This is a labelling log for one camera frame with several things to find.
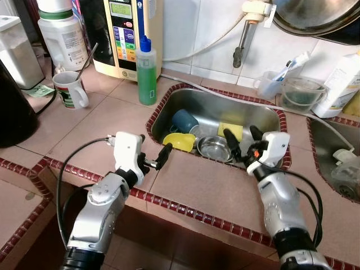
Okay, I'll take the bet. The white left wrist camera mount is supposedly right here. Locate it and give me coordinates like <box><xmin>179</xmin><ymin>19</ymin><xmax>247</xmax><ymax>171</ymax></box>
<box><xmin>112</xmin><ymin>132</ymin><xmax>145</xmax><ymax>173</ymax></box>

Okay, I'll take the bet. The grey white plastic box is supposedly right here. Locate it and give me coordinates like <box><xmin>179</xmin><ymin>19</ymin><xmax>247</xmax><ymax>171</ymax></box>
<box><xmin>0</xmin><ymin>15</ymin><xmax>46</xmax><ymax>91</ymax></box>

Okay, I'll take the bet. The green paper note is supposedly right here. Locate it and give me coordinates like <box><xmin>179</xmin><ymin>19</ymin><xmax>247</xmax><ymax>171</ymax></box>
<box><xmin>25</xmin><ymin>84</ymin><xmax>56</xmax><ymax>98</ymax></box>

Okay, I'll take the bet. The clear plastic container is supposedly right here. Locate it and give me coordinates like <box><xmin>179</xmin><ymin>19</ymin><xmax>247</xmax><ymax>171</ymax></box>
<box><xmin>281</xmin><ymin>76</ymin><xmax>327</xmax><ymax>114</ymax></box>

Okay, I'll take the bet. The thin metal stirring spoon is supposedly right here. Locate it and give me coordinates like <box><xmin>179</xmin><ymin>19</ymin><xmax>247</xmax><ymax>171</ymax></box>
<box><xmin>75</xmin><ymin>43</ymin><xmax>100</xmax><ymax>83</ymax></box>

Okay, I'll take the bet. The yellow plastic bowl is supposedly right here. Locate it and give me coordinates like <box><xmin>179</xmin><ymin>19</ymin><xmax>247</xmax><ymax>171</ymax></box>
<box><xmin>163</xmin><ymin>132</ymin><xmax>197</xmax><ymax>153</ymax></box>

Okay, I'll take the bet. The blue plastic cup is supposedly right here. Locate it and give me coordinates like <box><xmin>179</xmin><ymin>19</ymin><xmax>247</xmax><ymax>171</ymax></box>
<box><xmin>171</xmin><ymin>109</ymin><xmax>200</xmax><ymax>136</ymax></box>

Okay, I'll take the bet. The stainless steel sink basin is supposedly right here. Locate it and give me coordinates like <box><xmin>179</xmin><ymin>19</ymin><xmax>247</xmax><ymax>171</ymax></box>
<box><xmin>147</xmin><ymin>85</ymin><xmax>287</xmax><ymax>170</ymax></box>
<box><xmin>307</xmin><ymin>115</ymin><xmax>360</xmax><ymax>204</ymax></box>

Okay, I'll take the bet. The white canister green lid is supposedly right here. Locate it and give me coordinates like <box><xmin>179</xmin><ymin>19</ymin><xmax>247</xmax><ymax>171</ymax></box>
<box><xmin>36</xmin><ymin>0</ymin><xmax>91</xmax><ymax>71</ymax></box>

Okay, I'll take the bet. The black kitchen appliance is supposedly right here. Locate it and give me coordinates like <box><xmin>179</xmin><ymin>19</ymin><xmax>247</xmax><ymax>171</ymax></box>
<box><xmin>0</xmin><ymin>59</ymin><xmax>40</xmax><ymax>149</ymax></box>

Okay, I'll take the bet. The white curved hose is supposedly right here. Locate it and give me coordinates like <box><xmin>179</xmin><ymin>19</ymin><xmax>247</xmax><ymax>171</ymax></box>
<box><xmin>162</xmin><ymin>14</ymin><xmax>251</xmax><ymax>62</ymax></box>

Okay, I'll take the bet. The plain yellow sponge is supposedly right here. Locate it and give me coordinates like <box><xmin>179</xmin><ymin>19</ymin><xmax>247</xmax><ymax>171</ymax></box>
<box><xmin>342</xmin><ymin>92</ymin><xmax>360</xmax><ymax>118</ymax></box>

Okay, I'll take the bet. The yellow green scrub sponge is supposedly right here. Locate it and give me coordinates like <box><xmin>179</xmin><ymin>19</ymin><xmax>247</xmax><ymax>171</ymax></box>
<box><xmin>218</xmin><ymin>120</ymin><xmax>245</xmax><ymax>142</ymax></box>

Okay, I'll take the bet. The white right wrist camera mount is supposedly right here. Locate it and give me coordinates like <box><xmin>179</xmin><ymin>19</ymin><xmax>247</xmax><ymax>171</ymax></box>
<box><xmin>247</xmin><ymin>132</ymin><xmax>291</xmax><ymax>176</ymax></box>

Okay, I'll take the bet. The white bottle yellow cap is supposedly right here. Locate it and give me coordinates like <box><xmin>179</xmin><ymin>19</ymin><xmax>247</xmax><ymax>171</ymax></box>
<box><xmin>311</xmin><ymin>52</ymin><xmax>360</xmax><ymax>119</ymax></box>

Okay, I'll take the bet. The beige water purifier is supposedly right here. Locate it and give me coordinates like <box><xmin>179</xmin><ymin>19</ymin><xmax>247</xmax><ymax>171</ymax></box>
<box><xmin>79</xmin><ymin>0</ymin><xmax>165</xmax><ymax>83</ymax></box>

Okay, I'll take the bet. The dark hanging wok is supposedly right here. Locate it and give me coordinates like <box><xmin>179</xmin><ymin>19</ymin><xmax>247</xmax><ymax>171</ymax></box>
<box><xmin>272</xmin><ymin>0</ymin><xmax>360</xmax><ymax>47</ymax></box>

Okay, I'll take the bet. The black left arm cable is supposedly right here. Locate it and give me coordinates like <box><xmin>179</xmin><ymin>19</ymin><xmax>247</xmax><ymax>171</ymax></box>
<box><xmin>55</xmin><ymin>137</ymin><xmax>116</xmax><ymax>248</ymax></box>

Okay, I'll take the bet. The green dish soap bottle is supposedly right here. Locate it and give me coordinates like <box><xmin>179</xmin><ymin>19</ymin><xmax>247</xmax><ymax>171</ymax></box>
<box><xmin>136</xmin><ymin>37</ymin><xmax>159</xmax><ymax>107</ymax></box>

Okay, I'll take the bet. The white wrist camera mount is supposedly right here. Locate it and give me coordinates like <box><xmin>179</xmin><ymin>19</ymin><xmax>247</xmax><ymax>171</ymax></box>
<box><xmin>247</xmin><ymin>132</ymin><xmax>291</xmax><ymax>176</ymax></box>
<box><xmin>112</xmin><ymin>132</ymin><xmax>145</xmax><ymax>173</ymax></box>

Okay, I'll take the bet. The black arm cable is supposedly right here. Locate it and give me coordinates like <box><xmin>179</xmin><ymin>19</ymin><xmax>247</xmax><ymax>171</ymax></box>
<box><xmin>281</xmin><ymin>169</ymin><xmax>324</xmax><ymax>248</ymax></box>
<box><xmin>55</xmin><ymin>137</ymin><xmax>116</xmax><ymax>248</ymax></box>

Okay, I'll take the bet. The white printed mug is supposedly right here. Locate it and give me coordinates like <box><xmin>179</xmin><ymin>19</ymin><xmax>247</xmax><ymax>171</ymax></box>
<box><xmin>52</xmin><ymin>70</ymin><xmax>90</xmax><ymax>110</ymax></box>

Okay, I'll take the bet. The clear plastic bag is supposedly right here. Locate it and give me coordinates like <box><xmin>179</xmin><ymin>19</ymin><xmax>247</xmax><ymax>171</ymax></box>
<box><xmin>329</xmin><ymin>147</ymin><xmax>360</xmax><ymax>199</ymax></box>

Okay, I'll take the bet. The wall mounted water tap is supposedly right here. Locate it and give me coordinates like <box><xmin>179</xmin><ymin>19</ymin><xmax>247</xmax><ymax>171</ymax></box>
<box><xmin>233</xmin><ymin>0</ymin><xmax>277</xmax><ymax>69</ymax></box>

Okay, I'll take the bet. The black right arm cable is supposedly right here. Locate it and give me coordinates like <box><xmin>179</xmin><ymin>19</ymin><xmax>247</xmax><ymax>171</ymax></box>
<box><xmin>281</xmin><ymin>169</ymin><xmax>324</xmax><ymax>248</ymax></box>

